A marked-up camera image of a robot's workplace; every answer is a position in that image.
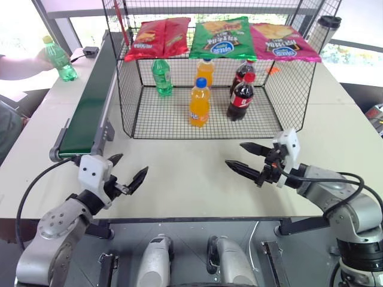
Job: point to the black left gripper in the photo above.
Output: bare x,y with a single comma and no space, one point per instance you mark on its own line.
111,186

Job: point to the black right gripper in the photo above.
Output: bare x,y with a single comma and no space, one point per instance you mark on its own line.
271,172

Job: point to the green soda bottle yellow cap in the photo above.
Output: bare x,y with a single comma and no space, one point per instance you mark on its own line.
61,61

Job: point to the person's bare forearm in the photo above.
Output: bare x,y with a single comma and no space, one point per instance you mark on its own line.
18,67

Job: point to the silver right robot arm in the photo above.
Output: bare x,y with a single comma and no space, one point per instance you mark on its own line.
341,197

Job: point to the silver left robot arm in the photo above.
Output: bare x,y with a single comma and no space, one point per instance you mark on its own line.
57,239

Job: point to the green conveyor belt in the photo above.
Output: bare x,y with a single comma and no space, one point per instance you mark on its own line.
86,104

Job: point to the person's bare hand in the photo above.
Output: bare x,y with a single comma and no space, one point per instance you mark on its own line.
45,59

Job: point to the cola bottle red cap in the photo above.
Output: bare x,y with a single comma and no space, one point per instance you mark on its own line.
240,98
243,71

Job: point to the orange soda bottle blue cap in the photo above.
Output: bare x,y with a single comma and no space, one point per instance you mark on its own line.
199,104
205,71

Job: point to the small orange scrap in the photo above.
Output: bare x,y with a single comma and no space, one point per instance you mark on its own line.
272,70

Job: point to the grey robot leg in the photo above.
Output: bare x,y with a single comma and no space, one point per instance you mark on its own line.
155,263
233,263

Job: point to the pink chip bag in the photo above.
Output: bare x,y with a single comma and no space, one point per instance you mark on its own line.
284,43

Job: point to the black power adapter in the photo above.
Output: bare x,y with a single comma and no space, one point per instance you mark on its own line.
90,51

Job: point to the green chip bag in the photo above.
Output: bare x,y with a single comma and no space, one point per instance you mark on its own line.
223,39

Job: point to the red chip bag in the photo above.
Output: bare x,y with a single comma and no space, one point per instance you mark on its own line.
176,36
146,42

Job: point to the red device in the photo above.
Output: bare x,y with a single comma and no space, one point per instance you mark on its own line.
375,115

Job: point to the grey cylinder black lid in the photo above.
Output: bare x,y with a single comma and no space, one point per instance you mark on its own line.
323,33

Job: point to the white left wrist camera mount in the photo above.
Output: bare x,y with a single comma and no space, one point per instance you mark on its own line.
91,173

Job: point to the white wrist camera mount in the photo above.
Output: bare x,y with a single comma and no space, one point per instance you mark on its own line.
91,173
290,146

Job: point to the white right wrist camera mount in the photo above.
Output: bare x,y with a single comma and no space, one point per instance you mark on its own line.
290,146

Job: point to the black table bracket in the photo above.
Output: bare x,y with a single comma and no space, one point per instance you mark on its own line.
302,226
100,230

